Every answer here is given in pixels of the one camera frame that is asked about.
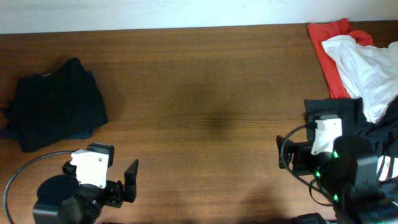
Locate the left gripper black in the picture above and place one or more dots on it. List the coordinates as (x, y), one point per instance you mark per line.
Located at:
(117, 195)

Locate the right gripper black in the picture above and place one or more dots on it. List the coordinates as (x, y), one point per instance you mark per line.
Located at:
(302, 150)

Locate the black shorts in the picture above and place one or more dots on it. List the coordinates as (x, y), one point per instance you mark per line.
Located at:
(92, 108)

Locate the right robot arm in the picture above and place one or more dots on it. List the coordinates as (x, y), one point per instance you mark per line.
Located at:
(348, 177)

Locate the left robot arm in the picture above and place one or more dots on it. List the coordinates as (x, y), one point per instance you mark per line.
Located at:
(62, 200)

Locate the dark grey garment with white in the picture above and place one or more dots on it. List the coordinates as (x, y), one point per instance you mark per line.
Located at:
(381, 135)

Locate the folded navy blue garment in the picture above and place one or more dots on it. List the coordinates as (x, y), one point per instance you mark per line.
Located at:
(46, 108)

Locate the white shirt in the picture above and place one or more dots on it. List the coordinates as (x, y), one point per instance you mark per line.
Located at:
(374, 72)

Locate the red garment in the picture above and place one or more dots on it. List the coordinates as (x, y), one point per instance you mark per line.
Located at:
(333, 43)

